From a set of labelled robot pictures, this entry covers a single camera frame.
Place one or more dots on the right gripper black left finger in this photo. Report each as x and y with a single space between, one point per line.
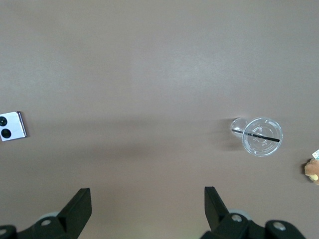
72 214

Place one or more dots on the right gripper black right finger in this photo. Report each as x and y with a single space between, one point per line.
216 214

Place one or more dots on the white flip phone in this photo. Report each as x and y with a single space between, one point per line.
13 125

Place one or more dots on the clear plastic cup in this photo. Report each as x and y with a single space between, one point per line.
261 147

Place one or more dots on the black drinking straw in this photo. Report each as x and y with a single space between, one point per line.
264 137

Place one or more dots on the brown plush toy with tag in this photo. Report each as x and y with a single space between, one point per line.
312 169

